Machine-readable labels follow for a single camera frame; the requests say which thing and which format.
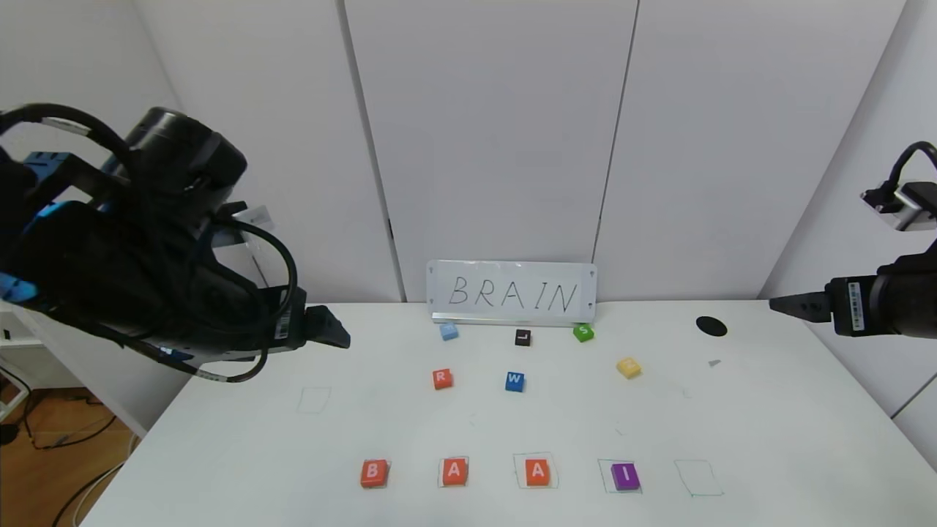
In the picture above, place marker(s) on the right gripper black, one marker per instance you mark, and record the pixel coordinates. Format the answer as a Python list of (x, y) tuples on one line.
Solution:
[(850, 299)]

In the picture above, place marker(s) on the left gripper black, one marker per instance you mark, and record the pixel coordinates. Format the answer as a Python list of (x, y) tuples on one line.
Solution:
[(288, 322)]

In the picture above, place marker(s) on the orange letter R block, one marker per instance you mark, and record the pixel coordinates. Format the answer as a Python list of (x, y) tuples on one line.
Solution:
[(442, 379)]

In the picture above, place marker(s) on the orange letter A block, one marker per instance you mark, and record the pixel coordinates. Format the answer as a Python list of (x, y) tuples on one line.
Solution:
[(537, 471), (454, 471)]

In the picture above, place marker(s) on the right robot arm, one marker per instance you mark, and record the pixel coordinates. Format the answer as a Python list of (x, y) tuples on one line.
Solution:
[(911, 293)]

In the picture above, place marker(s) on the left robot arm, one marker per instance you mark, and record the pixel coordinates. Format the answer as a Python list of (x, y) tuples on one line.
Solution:
[(146, 241)]

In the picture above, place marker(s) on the black round table grommet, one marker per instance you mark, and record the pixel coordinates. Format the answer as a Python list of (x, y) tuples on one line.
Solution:
[(711, 326)]

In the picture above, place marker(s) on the light blue letter block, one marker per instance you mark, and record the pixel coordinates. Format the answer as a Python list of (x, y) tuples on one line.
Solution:
[(449, 331)]

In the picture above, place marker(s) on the orange letter B block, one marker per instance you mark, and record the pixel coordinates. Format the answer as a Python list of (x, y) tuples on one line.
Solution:
[(374, 473)]

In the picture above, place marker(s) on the yellow letter Z block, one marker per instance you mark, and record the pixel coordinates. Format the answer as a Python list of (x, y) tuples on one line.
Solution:
[(629, 367)]

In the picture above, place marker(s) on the white BRAIN sign board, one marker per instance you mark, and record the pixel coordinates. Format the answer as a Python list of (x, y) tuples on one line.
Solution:
[(512, 293)]

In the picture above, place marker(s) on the blue letter W block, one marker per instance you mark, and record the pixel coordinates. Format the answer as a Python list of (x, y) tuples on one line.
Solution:
[(514, 381)]

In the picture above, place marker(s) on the black letter L block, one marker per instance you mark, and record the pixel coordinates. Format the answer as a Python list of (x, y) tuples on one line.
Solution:
[(523, 337)]

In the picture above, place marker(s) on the green letter S block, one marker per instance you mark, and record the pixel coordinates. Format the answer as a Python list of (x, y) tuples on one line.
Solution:
[(583, 333)]

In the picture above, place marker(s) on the purple letter I block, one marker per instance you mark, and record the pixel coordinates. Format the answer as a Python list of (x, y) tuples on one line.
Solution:
[(625, 476)]

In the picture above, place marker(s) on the white shelf unit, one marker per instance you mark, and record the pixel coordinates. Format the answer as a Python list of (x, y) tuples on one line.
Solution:
[(15, 388)]

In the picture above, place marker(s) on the black round floor object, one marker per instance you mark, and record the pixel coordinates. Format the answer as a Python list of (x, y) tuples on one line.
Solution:
[(7, 435)]

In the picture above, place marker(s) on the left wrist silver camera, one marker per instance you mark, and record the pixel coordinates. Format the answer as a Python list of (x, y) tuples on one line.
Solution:
[(256, 217)]

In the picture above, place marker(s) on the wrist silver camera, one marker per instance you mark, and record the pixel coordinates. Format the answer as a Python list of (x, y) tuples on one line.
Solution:
[(908, 208), (256, 217)]

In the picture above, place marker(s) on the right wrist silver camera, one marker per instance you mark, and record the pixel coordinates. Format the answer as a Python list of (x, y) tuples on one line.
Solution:
[(908, 208)]

